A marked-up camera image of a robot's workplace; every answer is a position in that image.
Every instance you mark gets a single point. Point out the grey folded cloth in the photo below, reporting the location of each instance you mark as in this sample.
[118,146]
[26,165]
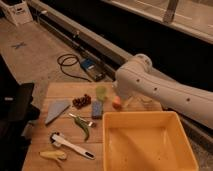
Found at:
[56,108]

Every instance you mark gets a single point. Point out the yellow plastic tray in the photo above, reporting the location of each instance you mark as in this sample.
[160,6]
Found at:
[146,141]

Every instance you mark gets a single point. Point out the wooden board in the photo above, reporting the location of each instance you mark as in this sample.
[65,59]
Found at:
[66,126]

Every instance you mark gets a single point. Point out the orange round fruit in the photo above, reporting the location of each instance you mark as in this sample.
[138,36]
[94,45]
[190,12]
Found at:
[116,103]

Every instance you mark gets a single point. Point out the white storage crate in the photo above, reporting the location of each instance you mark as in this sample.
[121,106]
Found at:
[17,14]

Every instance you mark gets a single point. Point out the dark red grape bunch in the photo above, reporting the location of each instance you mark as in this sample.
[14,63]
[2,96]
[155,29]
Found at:
[81,101]

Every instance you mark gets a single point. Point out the green chili pepper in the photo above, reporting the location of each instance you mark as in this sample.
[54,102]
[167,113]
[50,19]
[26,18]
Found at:
[83,126]

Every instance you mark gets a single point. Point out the white lidded jar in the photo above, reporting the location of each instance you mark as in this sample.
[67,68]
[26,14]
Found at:
[146,101]

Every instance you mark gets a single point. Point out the blue electronic box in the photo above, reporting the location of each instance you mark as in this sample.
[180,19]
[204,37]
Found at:
[87,64]

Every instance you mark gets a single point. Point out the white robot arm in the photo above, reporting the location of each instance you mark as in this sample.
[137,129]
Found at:
[135,76]

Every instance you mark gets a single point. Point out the yellow corn cob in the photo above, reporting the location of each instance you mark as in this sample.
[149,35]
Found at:
[55,154]

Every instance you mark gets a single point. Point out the black chair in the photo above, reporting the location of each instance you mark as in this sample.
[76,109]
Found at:
[16,110]

